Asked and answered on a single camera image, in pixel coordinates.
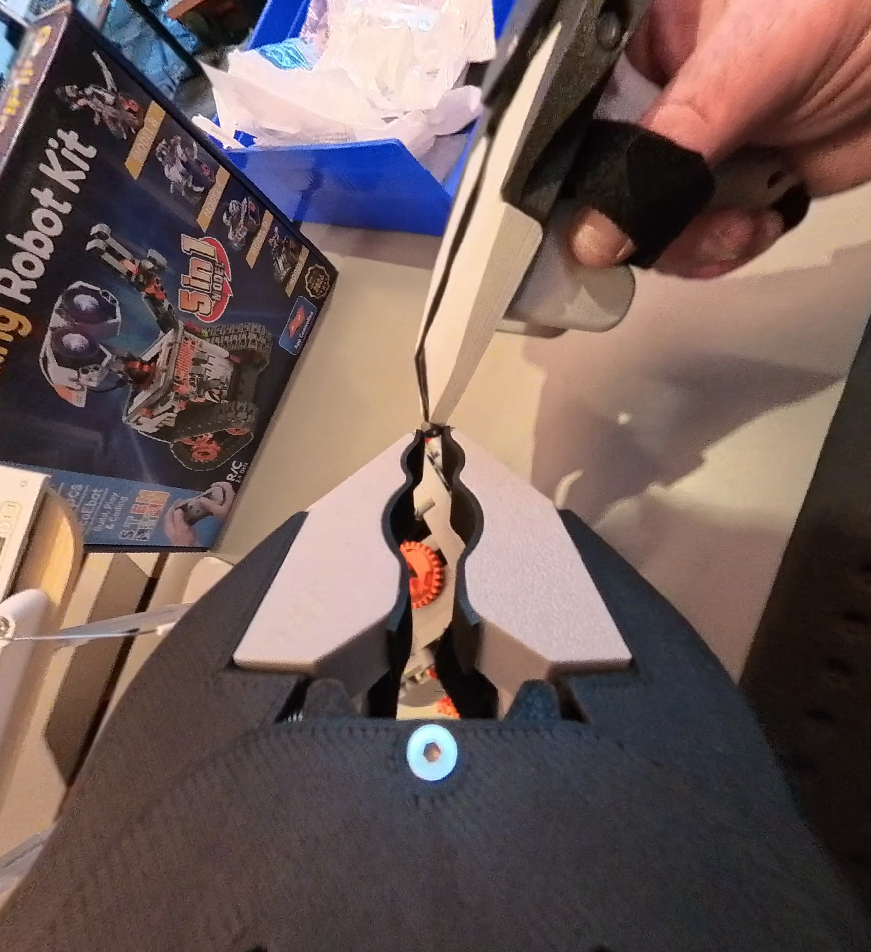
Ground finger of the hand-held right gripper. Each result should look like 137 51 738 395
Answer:
412 142 481 425
424 23 573 425

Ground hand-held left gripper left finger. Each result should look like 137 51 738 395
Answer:
232 432 429 715

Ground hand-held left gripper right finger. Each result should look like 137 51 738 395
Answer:
443 429 633 718

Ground grey orange toy brick assembly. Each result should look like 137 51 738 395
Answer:
388 429 484 718

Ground person's right hand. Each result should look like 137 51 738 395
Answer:
562 0 871 284

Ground blue plastic bin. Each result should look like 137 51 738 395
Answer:
228 0 518 239

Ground clear plastic bags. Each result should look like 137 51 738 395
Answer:
198 0 499 157

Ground black perforated armrest pad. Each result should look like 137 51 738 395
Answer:
738 231 871 952

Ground dark robot kit box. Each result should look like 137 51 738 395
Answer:
0 5 340 554

